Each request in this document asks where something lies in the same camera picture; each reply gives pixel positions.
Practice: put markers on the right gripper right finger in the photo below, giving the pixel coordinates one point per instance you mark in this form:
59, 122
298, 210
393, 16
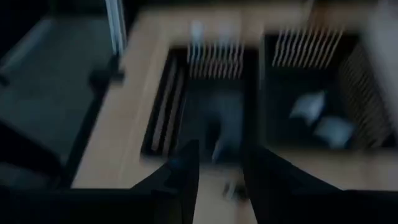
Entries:
295, 205

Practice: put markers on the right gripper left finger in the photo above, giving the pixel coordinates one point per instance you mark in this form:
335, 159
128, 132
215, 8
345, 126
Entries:
155, 205

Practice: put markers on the black slotted plastic basket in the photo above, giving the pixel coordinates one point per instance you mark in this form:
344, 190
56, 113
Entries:
214, 118
280, 124

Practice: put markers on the white strip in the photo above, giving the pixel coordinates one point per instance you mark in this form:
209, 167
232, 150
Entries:
115, 28

